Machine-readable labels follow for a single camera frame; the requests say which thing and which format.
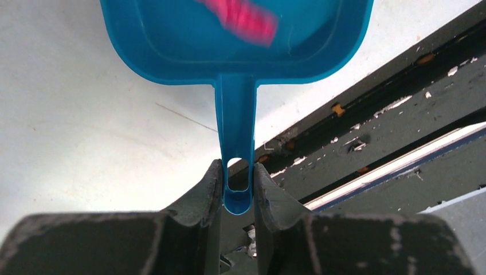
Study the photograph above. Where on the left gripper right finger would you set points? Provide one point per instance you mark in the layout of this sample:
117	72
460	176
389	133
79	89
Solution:
291	239

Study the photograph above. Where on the magenta paper scrap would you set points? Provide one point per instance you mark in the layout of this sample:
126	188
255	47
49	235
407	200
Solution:
246	20

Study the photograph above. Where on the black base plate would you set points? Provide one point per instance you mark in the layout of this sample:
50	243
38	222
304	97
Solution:
408	139

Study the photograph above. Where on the blue plastic dustpan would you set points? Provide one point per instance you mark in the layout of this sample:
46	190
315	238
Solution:
183	43

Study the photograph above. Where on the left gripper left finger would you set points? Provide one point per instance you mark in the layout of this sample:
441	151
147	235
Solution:
183	238

